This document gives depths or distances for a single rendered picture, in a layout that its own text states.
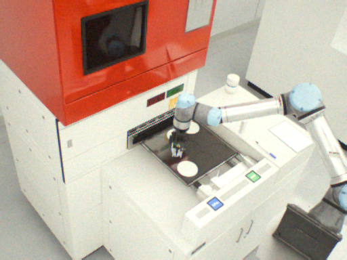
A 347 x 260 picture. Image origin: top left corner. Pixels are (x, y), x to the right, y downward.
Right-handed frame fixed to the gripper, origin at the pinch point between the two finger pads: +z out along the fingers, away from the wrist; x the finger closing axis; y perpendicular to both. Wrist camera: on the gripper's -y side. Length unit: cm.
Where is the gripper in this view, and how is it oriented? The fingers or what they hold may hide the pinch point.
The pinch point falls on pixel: (176, 153)
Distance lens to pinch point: 190.3
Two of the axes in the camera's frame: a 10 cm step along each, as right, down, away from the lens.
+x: 9.9, 1.2, 0.4
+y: -0.5, 6.7, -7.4
